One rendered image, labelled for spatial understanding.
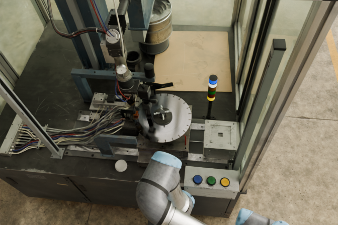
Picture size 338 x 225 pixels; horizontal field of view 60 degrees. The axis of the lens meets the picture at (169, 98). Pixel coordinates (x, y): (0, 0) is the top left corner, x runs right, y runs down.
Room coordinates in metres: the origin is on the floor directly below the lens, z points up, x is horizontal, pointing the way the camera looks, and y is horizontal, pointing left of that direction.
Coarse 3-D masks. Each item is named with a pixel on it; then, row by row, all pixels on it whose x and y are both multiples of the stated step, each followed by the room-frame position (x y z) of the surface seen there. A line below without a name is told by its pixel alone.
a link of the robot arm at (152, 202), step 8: (144, 184) 0.35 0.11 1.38; (136, 192) 0.34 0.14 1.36; (144, 192) 0.32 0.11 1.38; (152, 192) 0.32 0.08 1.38; (160, 192) 0.32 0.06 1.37; (136, 200) 0.31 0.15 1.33; (144, 200) 0.30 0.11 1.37; (152, 200) 0.30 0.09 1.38; (160, 200) 0.30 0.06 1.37; (168, 200) 0.31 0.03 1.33; (144, 208) 0.28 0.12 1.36; (152, 208) 0.27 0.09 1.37; (160, 208) 0.27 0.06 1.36; (168, 208) 0.27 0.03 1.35; (176, 208) 0.28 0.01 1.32; (152, 216) 0.25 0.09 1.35; (160, 216) 0.25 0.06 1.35; (168, 216) 0.25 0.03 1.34; (176, 216) 0.25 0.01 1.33; (184, 216) 0.25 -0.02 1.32; (192, 216) 0.25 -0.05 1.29; (160, 224) 0.23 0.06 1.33; (168, 224) 0.23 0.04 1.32; (176, 224) 0.22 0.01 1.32; (184, 224) 0.22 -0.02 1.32; (192, 224) 0.22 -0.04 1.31; (200, 224) 0.22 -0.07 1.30
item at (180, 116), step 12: (156, 96) 1.04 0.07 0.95; (168, 96) 1.03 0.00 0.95; (156, 108) 0.95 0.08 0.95; (168, 108) 0.94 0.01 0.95; (180, 108) 0.94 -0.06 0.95; (144, 120) 0.88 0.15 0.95; (180, 120) 0.86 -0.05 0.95; (144, 132) 0.80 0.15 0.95; (156, 132) 0.79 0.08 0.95; (168, 132) 0.79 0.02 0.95; (180, 132) 0.78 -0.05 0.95
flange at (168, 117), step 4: (160, 108) 0.94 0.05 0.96; (164, 108) 0.94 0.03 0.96; (168, 112) 0.91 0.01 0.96; (156, 116) 0.89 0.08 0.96; (160, 116) 0.88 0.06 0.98; (164, 116) 0.88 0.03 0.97; (168, 116) 0.88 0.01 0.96; (172, 116) 0.88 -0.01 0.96; (156, 120) 0.87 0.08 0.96; (160, 120) 0.86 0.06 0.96; (164, 120) 0.86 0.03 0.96; (168, 120) 0.86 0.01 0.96; (160, 124) 0.84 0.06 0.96; (164, 124) 0.84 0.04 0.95
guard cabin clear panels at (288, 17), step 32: (0, 0) 1.78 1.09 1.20; (32, 0) 2.09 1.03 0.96; (192, 0) 1.92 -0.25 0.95; (224, 0) 1.88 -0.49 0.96; (288, 0) 0.76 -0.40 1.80; (0, 32) 1.61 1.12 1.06; (32, 32) 1.90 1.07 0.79; (256, 32) 1.08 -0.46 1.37; (288, 32) 0.66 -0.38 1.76; (0, 96) 1.28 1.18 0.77; (256, 128) 0.61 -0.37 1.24
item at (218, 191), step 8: (192, 168) 0.59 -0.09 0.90; (200, 168) 0.58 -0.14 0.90; (208, 168) 0.58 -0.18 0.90; (192, 176) 0.54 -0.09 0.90; (208, 176) 0.54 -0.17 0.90; (216, 176) 0.53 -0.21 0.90; (224, 176) 0.53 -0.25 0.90; (232, 176) 0.52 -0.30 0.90; (184, 184) 0.50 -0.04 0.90; (192, 184) 0.50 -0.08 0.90; (200, 184) 0.50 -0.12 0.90; (216, 184) 0.49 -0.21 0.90; (232, 184) 0.48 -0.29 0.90; (192, 192) 0.49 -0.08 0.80; (200, 192) 0.48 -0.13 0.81; (208, 192) 0.47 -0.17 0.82; (216, 192) 0.47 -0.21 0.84; (224, 192) 0.46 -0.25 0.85; (232, 192) 0.45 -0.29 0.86
